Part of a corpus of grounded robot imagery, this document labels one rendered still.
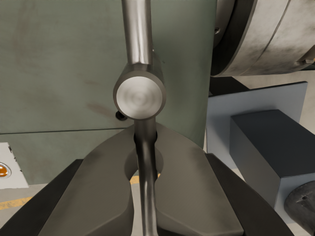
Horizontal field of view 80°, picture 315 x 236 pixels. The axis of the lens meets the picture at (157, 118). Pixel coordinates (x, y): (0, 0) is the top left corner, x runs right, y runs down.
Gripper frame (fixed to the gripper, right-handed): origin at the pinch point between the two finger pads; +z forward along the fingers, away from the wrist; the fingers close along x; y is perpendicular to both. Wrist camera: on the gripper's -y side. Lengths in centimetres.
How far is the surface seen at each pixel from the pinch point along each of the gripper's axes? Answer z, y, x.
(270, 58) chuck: 14.6, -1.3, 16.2
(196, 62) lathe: 9.3, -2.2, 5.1
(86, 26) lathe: 8.4, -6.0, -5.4
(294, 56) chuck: 14.6, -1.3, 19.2
